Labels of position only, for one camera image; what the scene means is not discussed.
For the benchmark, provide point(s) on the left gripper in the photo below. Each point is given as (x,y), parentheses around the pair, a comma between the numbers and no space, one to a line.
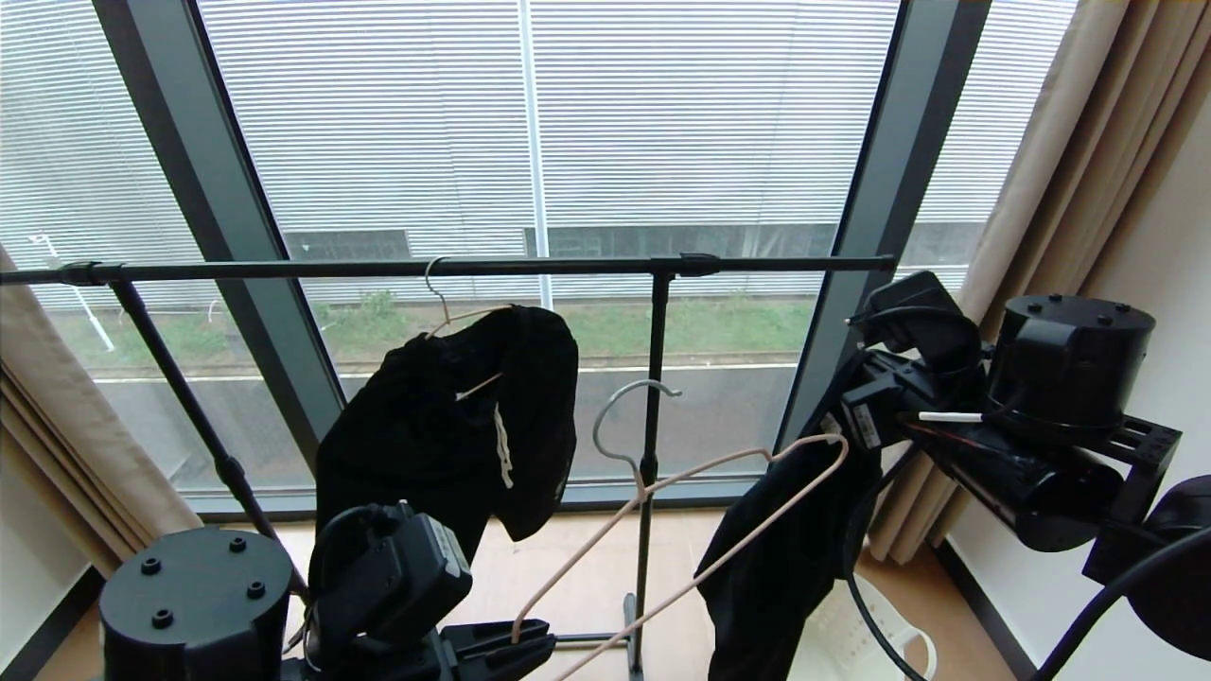
(378,657)

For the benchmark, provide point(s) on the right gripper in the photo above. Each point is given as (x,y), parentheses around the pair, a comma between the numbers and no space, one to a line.
(1031,492)

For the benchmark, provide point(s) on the black shorts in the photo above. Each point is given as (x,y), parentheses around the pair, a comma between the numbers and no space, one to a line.
(426,445)

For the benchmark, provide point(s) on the black garment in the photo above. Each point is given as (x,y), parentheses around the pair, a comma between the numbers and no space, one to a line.
(785,567)

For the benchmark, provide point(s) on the pink clothes hanger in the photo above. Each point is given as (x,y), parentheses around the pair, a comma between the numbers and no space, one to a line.
(719,558)
(437,312)

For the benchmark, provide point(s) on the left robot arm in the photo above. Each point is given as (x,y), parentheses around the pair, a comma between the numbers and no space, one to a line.
(189,605)

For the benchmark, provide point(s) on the white laundry basket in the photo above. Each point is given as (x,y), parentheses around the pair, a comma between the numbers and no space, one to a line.
(889,643)

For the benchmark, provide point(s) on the black clothes rack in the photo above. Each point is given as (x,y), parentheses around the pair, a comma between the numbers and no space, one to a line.
(378,268)

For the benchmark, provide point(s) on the beige curtain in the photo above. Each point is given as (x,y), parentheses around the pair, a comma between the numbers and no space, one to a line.
(66,454)
(1069,142)

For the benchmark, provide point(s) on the window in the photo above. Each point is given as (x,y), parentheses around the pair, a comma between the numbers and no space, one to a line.
(426,113)

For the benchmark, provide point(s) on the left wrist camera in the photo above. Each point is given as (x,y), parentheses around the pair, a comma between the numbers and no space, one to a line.
(397,567)

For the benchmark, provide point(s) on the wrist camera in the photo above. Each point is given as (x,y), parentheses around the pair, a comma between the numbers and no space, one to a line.
(932,331)
(397,567)

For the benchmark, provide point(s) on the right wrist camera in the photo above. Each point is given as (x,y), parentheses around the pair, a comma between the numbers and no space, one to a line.
(932,331)

